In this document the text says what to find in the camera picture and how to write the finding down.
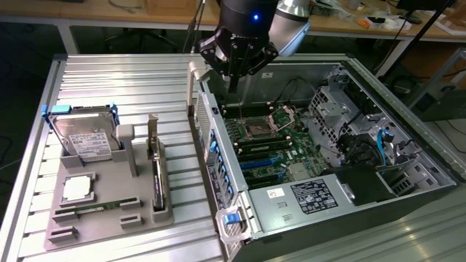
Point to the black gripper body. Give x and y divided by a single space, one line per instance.
243 19

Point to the black RAM slot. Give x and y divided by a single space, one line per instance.
260 139
247 107
248 113

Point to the thin locking lever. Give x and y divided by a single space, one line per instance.
241 109

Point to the black tripod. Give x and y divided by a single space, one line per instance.
145 35

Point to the metal socket cover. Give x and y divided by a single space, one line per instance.
281 116

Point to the CPU socket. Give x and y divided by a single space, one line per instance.
260 128

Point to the perforated metal disk bay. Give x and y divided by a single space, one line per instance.
327 109

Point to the dark RAM stick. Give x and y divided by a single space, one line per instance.
261 148

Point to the green motherboard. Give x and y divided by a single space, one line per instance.
301 144

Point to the white plastic holder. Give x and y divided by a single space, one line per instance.
388 23

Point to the blue expansion slot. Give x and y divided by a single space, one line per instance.
257 163

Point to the black slanted pole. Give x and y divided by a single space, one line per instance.
413 41

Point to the black expansion slot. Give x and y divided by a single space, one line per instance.
261 179

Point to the hard disk with blue caddy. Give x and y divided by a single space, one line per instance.
86 136

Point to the black monitor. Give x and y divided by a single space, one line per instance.
425 4

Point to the dark grey box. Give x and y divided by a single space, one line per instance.
443 103

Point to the grey parts rack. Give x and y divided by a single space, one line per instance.
108 180

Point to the grey power supply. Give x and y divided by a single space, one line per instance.
276 210

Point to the blue case latch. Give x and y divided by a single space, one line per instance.
231 219

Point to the silver CPU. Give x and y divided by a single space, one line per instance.
76 188

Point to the open black PC case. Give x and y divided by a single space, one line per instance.
363 218

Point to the green RAM stick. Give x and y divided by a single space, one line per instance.
94 206

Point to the aluminium frame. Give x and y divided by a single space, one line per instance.
459 53

